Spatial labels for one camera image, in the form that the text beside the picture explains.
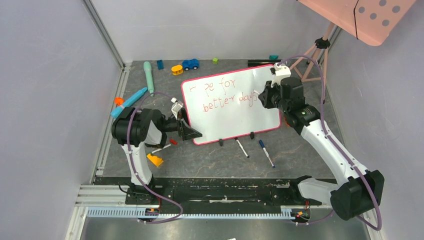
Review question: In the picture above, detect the yellow toy ring block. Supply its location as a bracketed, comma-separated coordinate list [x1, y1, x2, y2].
[171, 64, 184, 76]

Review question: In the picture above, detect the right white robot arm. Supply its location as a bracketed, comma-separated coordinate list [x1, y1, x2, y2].
[258, 77, 385, 230]

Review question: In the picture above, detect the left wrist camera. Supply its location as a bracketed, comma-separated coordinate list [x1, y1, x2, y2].
[171, 97, 184, 119]

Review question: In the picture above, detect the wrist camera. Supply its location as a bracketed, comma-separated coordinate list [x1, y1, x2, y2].
[171, 97, 184, 119]
[270, 63, 292, 88]

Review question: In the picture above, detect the dark blue small block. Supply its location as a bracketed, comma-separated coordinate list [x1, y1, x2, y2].
[156, 60, 164, 70]

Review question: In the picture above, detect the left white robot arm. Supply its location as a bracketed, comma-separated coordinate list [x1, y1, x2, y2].
[111, 107, 203, 204]

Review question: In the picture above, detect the yellow orange plastic block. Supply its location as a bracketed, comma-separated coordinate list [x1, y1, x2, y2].
[146, 153, 164, 168]

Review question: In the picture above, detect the orange semicircle toy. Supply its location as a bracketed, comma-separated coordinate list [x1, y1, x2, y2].
[283, 115, 292, 127]

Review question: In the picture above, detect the small orange toy piece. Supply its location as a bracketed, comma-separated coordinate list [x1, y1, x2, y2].
[114, 97, 125, 106]

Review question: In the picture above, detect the white slotted cable duct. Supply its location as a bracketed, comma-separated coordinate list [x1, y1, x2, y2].
[86, 206, 295, 220]

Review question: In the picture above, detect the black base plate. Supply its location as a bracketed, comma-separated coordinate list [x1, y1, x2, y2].
[125, 177, 321, 214]

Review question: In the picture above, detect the black whiteboard marker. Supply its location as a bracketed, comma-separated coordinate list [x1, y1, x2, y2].
[234, 137, 250, 158]

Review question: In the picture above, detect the black cylinder tube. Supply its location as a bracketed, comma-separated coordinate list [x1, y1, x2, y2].
[247, 59, 281, 68]

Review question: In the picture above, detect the pink perforated panel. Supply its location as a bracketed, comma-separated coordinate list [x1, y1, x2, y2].
[300, 0, 416, 47]

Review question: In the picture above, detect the large mint toy crayon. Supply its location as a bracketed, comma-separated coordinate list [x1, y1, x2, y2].
[143, 61, 155, 94]

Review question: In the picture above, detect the blue whiteboard marker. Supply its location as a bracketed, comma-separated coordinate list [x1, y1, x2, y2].
[258, 139, 276, 168]

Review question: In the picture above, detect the green whiteboard marker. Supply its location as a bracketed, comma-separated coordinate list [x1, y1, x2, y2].
[150, 143, 173, 155]

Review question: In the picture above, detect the pink framed whiteboard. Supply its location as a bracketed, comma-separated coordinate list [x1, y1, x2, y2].
[181, 64, 282, 146]

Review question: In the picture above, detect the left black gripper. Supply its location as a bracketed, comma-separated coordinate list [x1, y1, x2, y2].
[160, 108, 202, 141]

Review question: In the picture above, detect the blue toy car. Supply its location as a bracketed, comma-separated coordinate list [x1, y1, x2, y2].
[182, 58, 200, 71]

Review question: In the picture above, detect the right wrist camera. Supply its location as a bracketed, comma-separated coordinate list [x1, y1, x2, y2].
[270, 63, 292, 88]

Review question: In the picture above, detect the large blue toy crayon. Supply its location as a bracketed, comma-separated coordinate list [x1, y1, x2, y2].
[110, 87, 148, 119]

